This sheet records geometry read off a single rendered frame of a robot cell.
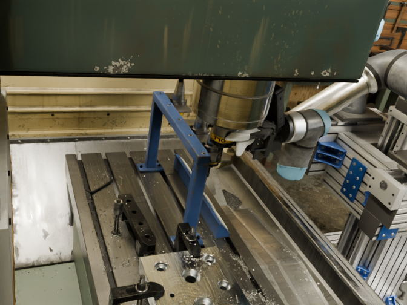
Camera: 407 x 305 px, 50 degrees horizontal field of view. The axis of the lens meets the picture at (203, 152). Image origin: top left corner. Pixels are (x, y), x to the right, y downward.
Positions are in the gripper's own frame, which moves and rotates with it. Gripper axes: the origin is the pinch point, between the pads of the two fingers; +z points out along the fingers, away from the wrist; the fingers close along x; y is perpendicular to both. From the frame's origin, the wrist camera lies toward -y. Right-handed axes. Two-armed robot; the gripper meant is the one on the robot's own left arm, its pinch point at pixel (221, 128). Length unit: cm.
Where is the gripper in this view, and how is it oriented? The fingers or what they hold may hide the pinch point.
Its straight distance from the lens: 92.1
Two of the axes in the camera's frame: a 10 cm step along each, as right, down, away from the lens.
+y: -2.0, 8.7, 4.5
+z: -7.8, 1.3, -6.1
